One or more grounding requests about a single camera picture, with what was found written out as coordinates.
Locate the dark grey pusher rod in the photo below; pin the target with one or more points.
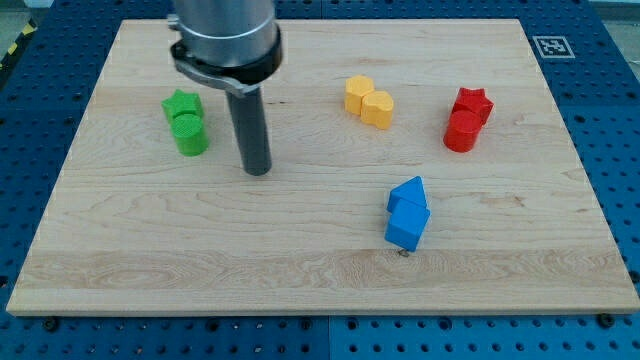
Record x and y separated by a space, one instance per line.
248 118

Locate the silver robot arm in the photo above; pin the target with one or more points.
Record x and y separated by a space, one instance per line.
233 46

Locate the yellow hexagon block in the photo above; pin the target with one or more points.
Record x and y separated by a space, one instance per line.
356 88

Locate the yellow heart block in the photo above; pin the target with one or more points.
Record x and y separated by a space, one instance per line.
377 109

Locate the light wooden board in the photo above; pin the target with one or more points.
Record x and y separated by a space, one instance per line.
135 228

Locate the green cylinder block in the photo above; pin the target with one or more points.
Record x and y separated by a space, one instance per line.
189 134

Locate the green star block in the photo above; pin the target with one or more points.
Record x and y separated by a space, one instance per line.
181 103

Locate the blue triangle block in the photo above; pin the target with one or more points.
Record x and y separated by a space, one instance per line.
411 190

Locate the blue cube block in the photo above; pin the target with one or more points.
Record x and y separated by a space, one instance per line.
406 224

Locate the red cylinder block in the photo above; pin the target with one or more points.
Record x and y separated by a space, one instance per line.
462 131

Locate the red star block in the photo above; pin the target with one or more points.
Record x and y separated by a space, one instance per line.
475 101

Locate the white fiducial marker tag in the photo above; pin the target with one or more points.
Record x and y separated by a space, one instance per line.
553 47

